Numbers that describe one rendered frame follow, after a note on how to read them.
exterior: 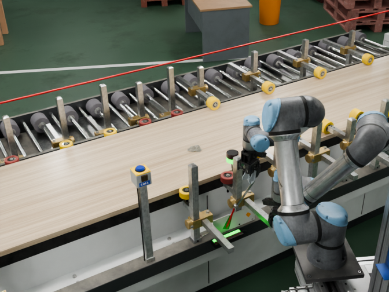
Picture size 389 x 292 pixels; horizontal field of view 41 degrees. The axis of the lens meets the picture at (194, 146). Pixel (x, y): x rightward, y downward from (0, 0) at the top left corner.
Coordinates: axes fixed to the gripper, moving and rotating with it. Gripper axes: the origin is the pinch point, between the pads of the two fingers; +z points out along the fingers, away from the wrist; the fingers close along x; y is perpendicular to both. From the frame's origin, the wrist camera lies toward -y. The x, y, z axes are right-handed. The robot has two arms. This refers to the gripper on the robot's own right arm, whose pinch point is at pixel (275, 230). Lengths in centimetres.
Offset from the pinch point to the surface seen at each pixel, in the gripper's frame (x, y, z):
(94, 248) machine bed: -76, -47, 12
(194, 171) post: -29.3, -25.1, -30.3
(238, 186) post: -4.7, -25.1, -12.2
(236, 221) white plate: -5.9, -24.4, 8.9
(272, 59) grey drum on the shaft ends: 131, -174, -1
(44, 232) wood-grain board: -97, -48, -7
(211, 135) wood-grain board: 15, -83, -7
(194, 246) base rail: -31.7, -23.0, 12.7
